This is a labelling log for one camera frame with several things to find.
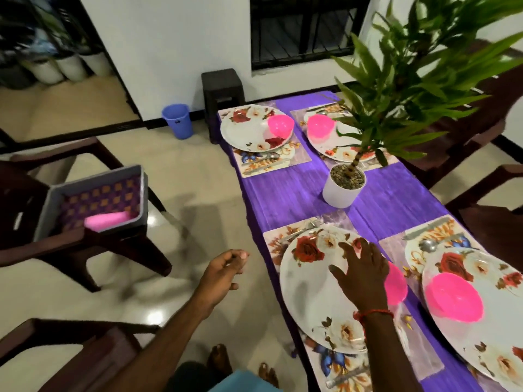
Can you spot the dark planter pot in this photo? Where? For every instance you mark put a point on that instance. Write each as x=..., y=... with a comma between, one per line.
x=15, y=76

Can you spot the person's right forearm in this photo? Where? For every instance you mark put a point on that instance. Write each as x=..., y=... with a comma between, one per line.
x=388, y=355

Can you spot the checkered purple orange cloth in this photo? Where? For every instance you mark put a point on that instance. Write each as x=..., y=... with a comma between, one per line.
x=98, y=196

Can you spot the black metal grille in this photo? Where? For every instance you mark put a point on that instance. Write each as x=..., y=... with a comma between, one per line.
x=302, y=32

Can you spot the steel fork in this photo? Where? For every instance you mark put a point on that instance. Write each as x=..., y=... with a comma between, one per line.
x=298, y=232

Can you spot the person's foot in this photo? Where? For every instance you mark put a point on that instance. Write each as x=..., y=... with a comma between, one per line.
x=219, y=359
x=268, y=375

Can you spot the person's teal t-shirt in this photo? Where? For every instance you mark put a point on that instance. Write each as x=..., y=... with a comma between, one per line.
x=245, y=382

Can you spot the person's left foot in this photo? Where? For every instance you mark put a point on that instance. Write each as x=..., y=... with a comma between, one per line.
x=219, y=359

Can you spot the grey plastic tray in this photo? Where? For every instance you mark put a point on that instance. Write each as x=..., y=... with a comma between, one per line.
x=45, y=212

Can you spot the person's right foot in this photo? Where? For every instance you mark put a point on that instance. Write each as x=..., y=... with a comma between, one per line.
x=268, y=375

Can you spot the white floral plate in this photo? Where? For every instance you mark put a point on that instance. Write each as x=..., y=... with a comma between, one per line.
x=315, y=298
x=490, y=347
x=343, y=151
x=245, y=130

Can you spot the red wrist thread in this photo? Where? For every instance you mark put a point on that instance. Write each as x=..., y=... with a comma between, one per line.
x=373, y=313

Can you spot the person's dark trousers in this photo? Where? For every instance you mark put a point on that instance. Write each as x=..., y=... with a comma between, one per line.
x=192, y=378

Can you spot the person's left forearm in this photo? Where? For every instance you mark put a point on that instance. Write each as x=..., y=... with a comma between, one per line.
x=159, y=351

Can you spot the purple tablecloth table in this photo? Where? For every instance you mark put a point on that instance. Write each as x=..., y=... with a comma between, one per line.
x=278, y=200

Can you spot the steel cutlery piece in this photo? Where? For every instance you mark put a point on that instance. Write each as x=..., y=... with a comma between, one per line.
x=261, y=159

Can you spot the steel spoon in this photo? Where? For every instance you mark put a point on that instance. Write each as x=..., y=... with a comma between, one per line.
x=429, y=245

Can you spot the person's left hand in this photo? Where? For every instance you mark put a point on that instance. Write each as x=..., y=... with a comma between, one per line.
x=219, y=277

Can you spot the person's right hand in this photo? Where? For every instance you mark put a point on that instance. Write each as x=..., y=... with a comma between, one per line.
x=364, y=277

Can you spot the pink plastic bowl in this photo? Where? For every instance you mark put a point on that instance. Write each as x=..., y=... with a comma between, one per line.
x=320, y=126
x=453, y=298
x=280, y=126

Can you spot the blue plastic bucket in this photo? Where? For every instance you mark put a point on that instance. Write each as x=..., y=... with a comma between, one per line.
x=176, y=125

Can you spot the black stool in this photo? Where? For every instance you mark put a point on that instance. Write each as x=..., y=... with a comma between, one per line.
x=222, y=89

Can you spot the green plant in white pot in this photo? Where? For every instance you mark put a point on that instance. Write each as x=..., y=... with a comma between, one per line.
x=343, y=196

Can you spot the small white planter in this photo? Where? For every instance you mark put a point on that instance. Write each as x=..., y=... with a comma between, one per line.
x=72, y=67
x=96, y=62
x=45, y=71

